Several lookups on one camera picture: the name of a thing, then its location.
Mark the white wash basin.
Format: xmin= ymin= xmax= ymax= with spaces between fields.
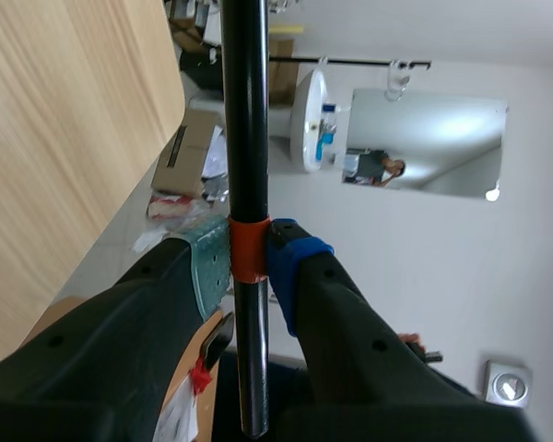
xmin=288 ymin=67 xmax=347 ymax=175

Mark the long black rod red band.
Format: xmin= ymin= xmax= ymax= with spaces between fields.
xmin=219 ymin=0 xmax=272 ymax=439

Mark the silver wall socket plate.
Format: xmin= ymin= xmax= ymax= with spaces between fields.
xmin=481 ymin=358 xmax=534 ymax=409

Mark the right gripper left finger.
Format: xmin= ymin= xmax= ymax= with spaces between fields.
xmin=0 ymin=214 xmax=234 ymax=442

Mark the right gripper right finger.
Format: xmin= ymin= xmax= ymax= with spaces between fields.
xmin=264 ymin=217 xmax=543 ymax=442

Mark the black metal rail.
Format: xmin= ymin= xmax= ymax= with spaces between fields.
xmin=267 ymin=55 xmax=433 ymax=72

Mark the wall mirror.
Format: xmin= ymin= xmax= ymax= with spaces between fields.
xmin=340 ymin=87 xmax=510 ymax=200

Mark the flat brown cardboard box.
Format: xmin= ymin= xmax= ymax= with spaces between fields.
xmin=149 ymin=109 xmax=223 ymax=197

